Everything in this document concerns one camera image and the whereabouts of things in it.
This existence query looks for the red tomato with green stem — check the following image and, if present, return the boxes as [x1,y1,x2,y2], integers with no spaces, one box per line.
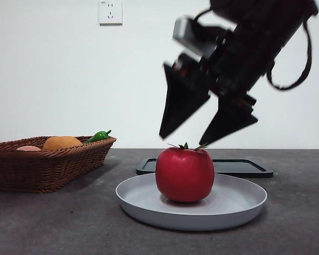
[155,142,216,203]

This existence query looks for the dark rectangular tray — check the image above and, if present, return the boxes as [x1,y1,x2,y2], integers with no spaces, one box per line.
[136,158,274,179]

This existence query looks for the green pepper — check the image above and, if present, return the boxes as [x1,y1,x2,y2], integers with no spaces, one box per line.
[83,129,112,145]

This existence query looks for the pale grey round plate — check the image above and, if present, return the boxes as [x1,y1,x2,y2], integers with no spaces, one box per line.
[115,172,268,232]

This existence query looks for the pink egg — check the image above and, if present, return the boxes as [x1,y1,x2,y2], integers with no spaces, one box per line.
[15,145,43,152]

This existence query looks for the yellow-orange potato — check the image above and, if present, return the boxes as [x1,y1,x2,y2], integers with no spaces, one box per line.
[43,135,83,151]

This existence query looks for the brown wicker basket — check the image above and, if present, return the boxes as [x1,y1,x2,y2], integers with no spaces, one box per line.
[0,135,117,194]

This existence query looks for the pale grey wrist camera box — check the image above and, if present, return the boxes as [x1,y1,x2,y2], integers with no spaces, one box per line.
[172,15,222,58]

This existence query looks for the thin black camera cable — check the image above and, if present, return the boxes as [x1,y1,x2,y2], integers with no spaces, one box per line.
[192,7,216,27]

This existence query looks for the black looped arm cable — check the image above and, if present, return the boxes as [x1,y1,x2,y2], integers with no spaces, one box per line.
[265,20,313,91]

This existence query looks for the white wall power socket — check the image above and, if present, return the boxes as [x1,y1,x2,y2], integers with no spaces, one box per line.
[99,0,123,27]

